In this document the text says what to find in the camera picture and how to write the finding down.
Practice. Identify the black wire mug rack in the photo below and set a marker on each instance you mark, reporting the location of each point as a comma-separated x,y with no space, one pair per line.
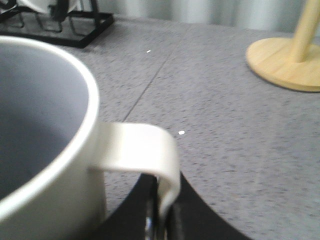
78,30

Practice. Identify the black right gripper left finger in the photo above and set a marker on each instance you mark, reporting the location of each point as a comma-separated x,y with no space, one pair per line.
136,217

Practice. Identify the white mug black handle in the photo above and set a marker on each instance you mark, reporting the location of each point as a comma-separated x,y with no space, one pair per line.
40,6
59,9

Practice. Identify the white mug black handle left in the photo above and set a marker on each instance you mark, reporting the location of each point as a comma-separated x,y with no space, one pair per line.
40,6

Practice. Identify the white HOME mug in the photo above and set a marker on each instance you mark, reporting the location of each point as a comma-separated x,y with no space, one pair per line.
54,150

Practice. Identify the wooden mug tree stand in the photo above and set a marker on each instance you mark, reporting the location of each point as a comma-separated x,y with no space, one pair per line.
292,63

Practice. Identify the white mug black handle right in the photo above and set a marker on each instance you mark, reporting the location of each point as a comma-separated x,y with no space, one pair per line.
59,9

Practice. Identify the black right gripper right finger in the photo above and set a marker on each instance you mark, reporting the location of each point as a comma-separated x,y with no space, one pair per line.
190,218

